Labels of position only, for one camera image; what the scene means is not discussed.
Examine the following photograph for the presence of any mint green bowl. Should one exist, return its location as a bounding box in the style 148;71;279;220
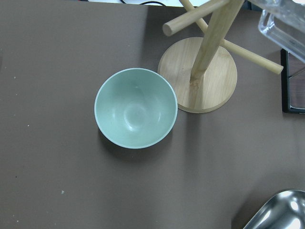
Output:
94;68;178;149

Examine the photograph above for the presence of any black mirror tray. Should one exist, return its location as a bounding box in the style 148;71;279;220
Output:
280;49;305;114

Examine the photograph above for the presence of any clear glass cup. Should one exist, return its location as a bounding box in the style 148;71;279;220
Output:
251;0;305;62

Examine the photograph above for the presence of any wooden cup tree stand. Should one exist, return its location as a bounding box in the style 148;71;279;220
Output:
158;0;283;113

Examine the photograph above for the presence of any steel scoop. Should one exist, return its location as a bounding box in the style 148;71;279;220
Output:
244;189;305;229

